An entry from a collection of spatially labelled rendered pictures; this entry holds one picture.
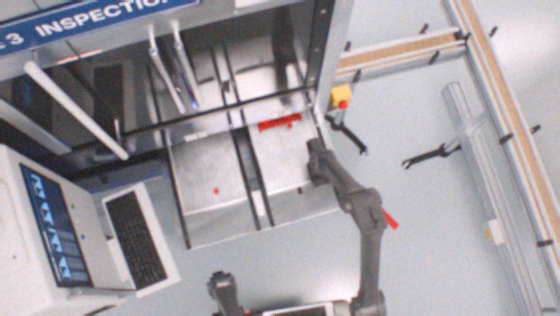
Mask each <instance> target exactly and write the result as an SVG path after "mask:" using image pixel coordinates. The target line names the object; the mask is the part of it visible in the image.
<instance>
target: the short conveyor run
mask: <svg viewBox="0 0 560 316"><path fill-rule="evenodd" d="M423 26H424V27H423V28H422V30H421V31H420V33H419V35H414V36H410V37H406V38H402V39H399V40H395V41H394V40H391V41H387V42H384V43H380V44H376V45H372V46H368V47H362V48H358V49H354V50H350V47H351V41H346V45H345V47H344V50H343V53H342V55H341V58H340V61H339V65H338V68H337V72H336V76H335V79H334V83H337V82H341V81H345V80H346V81H347V83H348V84H349V86H351V85H355V84H358V83H362V82H366V81H370V80H374V79H377V78H381V77H388V76H392V75H396V74H400V73H403V72H406V71H410V70H414V69H421V68H425V67H428V66H432V65H435V64H438V63H446V62H449V61H453V60H457V59H460V58H461V57H462V56H463V55H464V52H465V51H466V49H465V47H464V45H463V44H464V43H465V42H464V40H463V41H461V39H460V37H459V34H458V32H457V31H458V30H459V28H456V27H449V28H446V29H443V30H439V31H432V32H428V33H426V30H427V28H428V27H429V25H428V24H424V25H423Z"/></svg>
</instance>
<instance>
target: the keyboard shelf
mask: <svg viewBox="0 0 560 316"><path fill-rule="evenodd" d="M132 190H135V192H136V195H137V197H138V200H139V203H140V206H141V208H142V211H143V214H144V216H145V219H146V222H147V224H148V226H149V229H150V231H151V234H152V237H153V240H154V242H155V245H156V248H157V250H158V252H159V255H160V257H161V260H162V263H163V265H164V268H165V271H166V272H167V275H168V279H167V280H164V281H162V282H160V283H156V284H154V285H152V286H150V287H147V288H146V289H144V290H143V289H142V290H139V291H137V293H136V296H137V297H138V298H141V297H143V296H145V295H147V294H149V293H153V292H155V291H158V290H160V289H161V288H163V287H166V286H167V287H168V286H170V285H172V284H174V283H176V282H178V281H180V280H181V277H180V274H179V272H178V269H177V266H176V264H175V261H174V258H173V257H172V254H171V252H170V249H169V246H168V244H167V241H166V238H165V236H164V233H163V231H162V229H161V226H160V223H159V221H158V218H157V216H156V213H155V210H154V208H153V205H152V202H151V200H150V197H149V195H148V193H147V190H146V187H145V185H144V183H139V184H137V185H134V186H132V187H129V188H126V189H123V190H121V191H118V192H116V193H115V194H112V195H110V196H107V197H106V198H104V199H102V204H103V206H104V209H105V212H106V215H107V217H108V220H109V223H110V226H111V228H112V231H113V233H114V236H115V238H114V239H112V240H109V241H107V244H108V246H109V249H110V252H111V255H112V258H113V261H114V263H115V266H116V269H117V271H118V274H119V277H120V279H121V281H126V280H128V279H130V281H131V283H132V286H133V288H134V289H135V286H134V284H133V281H132V278H131V275H130V273H129V270H128V268H127V265H126V262H125V259H124V256H123V254H122V251H121V249H120V246H119V243H118V240H117V238H116V235H115V232H114V229H113V227H112V224H111V220H110V216H109V213H108V210H107V207H106V205H105V203H106V202H107V201H110V200H112V199H114V198H117V197H118V196H121V195H123V194H125V193H128V192H129V191H132Z"/></svg>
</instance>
